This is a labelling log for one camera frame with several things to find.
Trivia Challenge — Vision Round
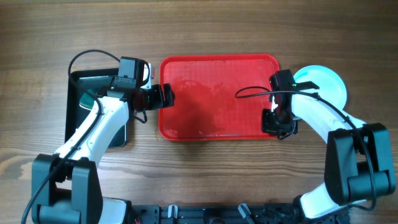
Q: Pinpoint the red plastic tray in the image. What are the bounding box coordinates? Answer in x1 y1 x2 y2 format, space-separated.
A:
158 54 280 141

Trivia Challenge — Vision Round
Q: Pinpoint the light blue plate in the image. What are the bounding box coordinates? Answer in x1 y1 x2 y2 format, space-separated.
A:
294 65 347 110

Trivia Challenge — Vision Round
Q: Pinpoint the green yellow sponge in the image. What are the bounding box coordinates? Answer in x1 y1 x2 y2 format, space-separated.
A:
79 93 95 111

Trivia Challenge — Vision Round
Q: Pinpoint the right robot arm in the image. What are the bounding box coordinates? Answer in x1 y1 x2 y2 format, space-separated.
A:
262 80 396 223

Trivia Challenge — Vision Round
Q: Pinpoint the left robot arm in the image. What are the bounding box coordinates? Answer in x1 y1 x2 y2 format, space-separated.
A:
21 83 175 223

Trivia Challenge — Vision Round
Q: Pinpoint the black water tray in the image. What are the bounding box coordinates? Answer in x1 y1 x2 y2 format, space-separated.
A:
65 68 127 148

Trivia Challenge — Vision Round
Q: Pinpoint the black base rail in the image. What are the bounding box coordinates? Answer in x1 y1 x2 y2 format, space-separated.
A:
132 203 351 224

